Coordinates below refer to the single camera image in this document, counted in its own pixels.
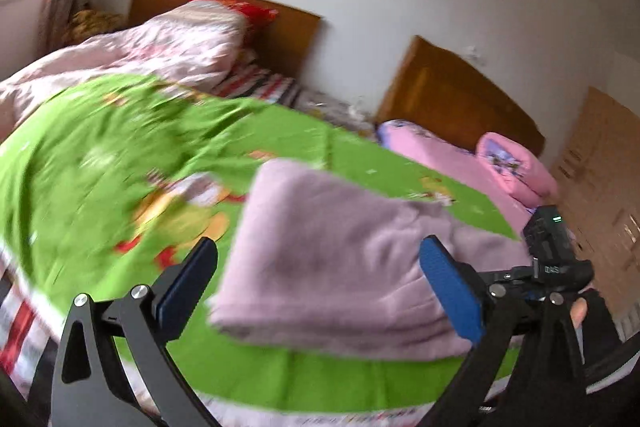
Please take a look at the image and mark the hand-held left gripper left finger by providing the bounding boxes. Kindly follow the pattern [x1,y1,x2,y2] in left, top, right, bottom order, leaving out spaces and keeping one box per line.
[50,237,219,427]

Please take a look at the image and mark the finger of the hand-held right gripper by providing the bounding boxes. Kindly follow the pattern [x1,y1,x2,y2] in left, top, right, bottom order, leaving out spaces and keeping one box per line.
[477,266,538,288]

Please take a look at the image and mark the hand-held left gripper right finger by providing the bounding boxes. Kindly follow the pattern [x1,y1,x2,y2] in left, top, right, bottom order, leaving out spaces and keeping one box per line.
[419,235,586,427]

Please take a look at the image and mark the lilac towel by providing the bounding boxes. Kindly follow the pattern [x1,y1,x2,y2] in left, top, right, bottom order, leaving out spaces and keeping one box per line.
[207,158,533,362]

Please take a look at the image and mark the person's right forearm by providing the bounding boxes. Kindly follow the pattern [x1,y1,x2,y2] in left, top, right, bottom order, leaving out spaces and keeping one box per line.
[580,289,640,395]

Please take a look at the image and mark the person's right hand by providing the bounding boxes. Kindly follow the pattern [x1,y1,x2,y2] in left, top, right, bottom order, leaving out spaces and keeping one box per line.
[570,298,590,330]

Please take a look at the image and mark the pink folded pillow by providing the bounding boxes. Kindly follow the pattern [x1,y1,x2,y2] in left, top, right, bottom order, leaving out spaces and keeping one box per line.
[475,132,560,208]

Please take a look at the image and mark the light wooden wardrobe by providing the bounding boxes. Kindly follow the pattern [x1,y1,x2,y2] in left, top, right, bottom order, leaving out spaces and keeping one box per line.
[550,87,640,338]

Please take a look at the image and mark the pink bedsheet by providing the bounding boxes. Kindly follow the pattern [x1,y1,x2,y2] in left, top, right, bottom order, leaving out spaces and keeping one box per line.
[376,119,538,243]

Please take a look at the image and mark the green printed bedsheet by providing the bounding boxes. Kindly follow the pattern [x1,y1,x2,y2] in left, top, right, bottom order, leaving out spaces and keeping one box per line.
[0,73,523,420]

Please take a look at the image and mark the large brown wooden headboard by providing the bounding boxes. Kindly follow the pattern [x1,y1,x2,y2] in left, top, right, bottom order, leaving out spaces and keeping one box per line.
[375,35,546,158]

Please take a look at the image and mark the nightstand with floral cover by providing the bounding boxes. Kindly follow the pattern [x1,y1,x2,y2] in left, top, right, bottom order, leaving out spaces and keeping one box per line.
[295,89,376,138]

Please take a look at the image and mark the pale pink patterned quilt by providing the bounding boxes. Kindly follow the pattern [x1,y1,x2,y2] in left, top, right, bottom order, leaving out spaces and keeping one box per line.
[0,0,251,138]

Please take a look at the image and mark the small brown wooden headboard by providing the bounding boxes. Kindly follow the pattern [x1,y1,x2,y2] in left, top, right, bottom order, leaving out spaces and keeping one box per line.
[129,0,322,80]

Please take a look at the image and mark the red pillow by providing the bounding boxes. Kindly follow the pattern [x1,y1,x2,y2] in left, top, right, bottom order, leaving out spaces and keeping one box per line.
[187,0,280,28]

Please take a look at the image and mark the yellow brown patterned blanket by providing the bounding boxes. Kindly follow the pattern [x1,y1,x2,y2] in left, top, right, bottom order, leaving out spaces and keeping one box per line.
[62,8,126,45]

